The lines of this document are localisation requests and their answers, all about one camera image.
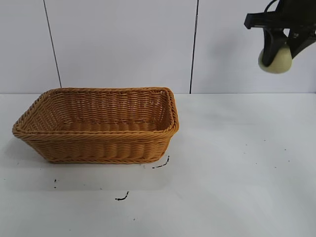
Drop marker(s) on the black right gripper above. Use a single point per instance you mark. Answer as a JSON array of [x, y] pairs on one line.
[[261, 21]]

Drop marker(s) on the pale yellow egg yolk pastry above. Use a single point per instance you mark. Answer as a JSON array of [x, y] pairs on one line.
[[279, 61]]

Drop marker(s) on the brown woven wicker basket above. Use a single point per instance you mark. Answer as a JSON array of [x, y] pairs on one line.
[[98, 145]]

